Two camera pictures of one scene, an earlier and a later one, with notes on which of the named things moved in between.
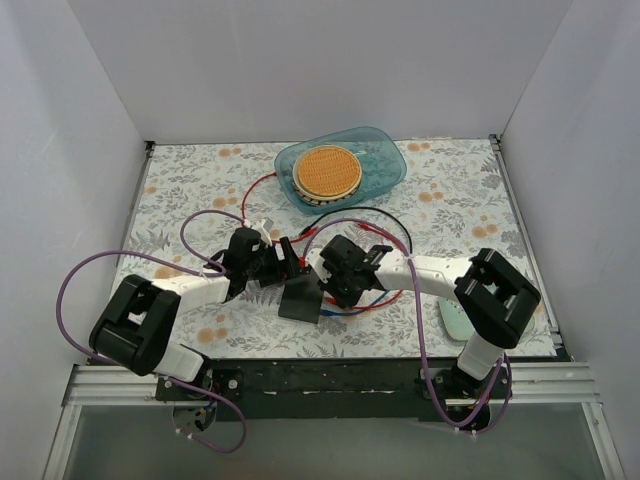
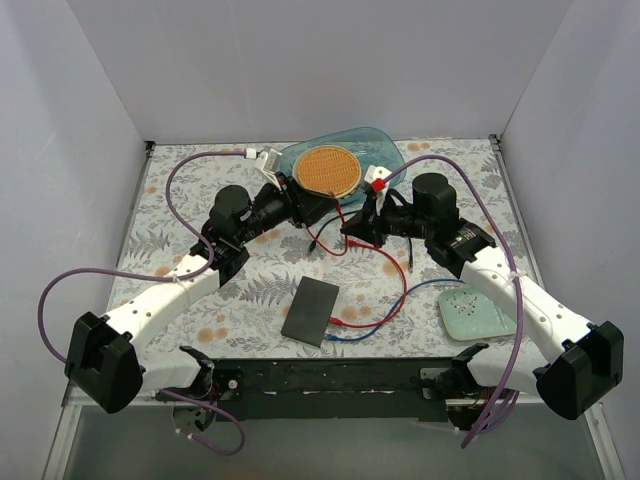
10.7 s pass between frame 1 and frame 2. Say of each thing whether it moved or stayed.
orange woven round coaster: stayed
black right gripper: moved
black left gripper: moved
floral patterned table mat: stayed
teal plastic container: stayed
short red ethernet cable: moved
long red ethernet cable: moved
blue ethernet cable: moved
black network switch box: moved
